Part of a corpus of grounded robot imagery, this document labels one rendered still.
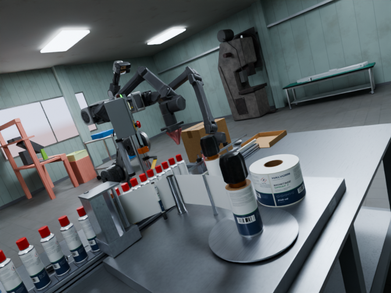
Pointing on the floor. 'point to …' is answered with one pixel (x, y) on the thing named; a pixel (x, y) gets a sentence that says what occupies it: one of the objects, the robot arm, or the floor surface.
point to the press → (242, 74)
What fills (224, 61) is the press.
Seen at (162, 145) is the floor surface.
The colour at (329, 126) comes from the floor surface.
